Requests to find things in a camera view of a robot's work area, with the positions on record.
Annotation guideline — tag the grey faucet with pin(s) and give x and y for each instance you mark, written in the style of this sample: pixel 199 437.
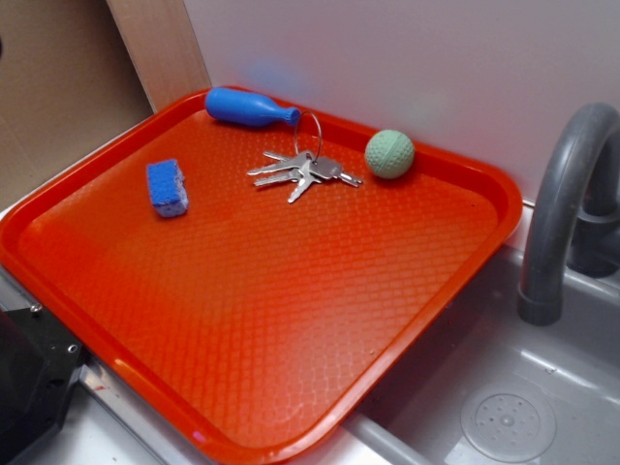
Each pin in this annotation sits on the grey faucet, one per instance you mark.
pixel 575 223

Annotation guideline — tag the orange plastic tray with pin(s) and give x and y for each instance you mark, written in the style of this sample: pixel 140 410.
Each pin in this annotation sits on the orange plastic tray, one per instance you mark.
pixel 253 325

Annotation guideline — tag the blue plastic bottle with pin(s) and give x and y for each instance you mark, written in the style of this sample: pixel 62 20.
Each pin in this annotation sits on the blue plastic bottle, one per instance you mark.
pixel 247 108

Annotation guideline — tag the green ball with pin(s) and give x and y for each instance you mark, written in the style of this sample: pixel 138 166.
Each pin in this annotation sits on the green ball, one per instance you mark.
pixel 389 154

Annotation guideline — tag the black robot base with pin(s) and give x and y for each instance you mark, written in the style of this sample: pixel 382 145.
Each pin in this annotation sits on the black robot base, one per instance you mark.
pixel 40 365

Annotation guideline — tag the blue sponge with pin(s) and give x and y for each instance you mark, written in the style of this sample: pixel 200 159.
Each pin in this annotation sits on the blue sponge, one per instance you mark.
pixel 166 189

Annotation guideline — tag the silver keys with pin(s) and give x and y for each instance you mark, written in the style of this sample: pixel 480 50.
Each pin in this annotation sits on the silver keys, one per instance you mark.
pixel 305 168

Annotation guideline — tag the sink drain strainer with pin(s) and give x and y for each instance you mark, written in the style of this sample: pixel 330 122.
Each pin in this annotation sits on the sink drain strainer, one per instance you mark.
pixel 508 426

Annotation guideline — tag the grey sink basin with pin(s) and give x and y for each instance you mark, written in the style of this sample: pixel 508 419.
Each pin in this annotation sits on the grey sink basin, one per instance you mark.
pixel 413 415

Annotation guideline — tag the wooden board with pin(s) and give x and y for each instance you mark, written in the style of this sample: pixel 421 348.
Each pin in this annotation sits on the wooden board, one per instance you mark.
pixel 163 47

